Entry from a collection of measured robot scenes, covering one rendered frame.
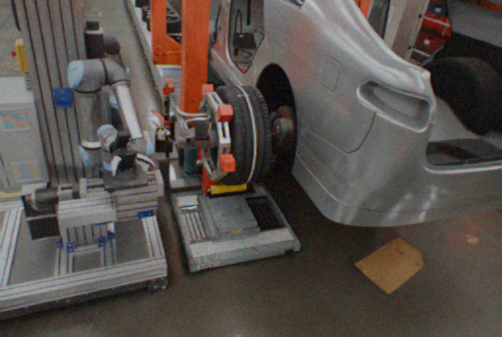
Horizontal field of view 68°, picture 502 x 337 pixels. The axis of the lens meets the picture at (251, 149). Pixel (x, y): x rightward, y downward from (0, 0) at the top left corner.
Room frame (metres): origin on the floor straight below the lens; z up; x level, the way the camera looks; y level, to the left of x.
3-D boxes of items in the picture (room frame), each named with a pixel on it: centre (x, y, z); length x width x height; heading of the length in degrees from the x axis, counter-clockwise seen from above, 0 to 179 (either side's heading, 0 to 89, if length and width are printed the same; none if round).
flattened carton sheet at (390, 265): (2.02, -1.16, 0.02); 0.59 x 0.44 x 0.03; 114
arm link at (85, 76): (1.54, 0.77, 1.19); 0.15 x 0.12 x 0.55; 129
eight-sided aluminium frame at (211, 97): (2.11, 0.26, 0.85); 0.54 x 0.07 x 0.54; 24
